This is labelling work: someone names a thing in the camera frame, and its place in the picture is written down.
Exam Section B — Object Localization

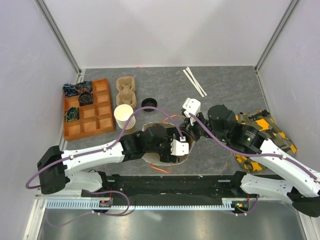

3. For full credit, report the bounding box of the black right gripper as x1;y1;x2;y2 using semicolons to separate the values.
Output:
178;110;228;143

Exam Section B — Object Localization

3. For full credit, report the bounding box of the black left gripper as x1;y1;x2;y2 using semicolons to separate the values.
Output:
145;127;180;163

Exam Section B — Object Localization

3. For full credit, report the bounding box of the white paper takeout bag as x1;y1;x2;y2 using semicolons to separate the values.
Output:
142;120;195;168

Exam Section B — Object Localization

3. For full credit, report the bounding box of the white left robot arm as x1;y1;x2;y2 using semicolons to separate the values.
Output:
37;124;189;197

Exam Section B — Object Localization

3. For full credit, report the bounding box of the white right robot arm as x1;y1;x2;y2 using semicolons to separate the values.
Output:
182;99;320;218

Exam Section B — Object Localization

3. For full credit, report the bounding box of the stack of paper cups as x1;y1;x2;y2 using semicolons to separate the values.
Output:
113;104;136;134

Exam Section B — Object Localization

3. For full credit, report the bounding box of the camouflage yellow green cloth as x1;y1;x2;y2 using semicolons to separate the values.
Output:
234;109;297;173

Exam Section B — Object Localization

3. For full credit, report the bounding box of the orange compartment organizer tray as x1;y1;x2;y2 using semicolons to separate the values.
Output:
63;78;116;142

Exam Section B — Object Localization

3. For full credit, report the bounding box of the cardboard cup carrier tray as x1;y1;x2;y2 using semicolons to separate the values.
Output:
116;76;137;109

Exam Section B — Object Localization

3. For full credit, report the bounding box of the black brown rolled sock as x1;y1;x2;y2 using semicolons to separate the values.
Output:
78;91;94;107

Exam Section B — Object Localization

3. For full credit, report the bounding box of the blue yellow rolled sock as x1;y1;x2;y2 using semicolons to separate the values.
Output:
64;107;80;123

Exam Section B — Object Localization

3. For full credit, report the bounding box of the dark patterned rolled sock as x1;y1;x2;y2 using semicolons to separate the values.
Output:
73;81;93;93

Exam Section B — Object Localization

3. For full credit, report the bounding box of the blue patterned rolled sock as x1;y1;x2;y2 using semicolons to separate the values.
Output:
62;83;79;98

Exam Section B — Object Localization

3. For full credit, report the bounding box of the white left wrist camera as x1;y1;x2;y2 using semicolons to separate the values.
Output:
170;136;189;157

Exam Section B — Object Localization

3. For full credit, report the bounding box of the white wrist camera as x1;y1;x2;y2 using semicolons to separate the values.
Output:
170;136;189;157
182;97;201;126

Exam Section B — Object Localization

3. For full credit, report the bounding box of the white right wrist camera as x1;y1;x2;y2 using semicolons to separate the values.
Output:
182;97;201;126

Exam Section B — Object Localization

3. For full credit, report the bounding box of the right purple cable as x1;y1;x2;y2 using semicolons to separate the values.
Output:
188;112;320;217

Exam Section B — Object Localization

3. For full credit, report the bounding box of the purple cable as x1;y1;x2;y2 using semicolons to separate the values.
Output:
25;106;186;227
188;112;320;217

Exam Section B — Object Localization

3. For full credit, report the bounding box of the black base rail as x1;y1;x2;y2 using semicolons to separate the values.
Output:
81;174;257;199

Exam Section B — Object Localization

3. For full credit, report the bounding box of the grey slotted cable duct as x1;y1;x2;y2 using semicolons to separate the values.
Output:
46;199;236;211

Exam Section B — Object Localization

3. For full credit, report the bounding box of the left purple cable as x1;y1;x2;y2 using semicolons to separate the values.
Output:
25;106;186;227

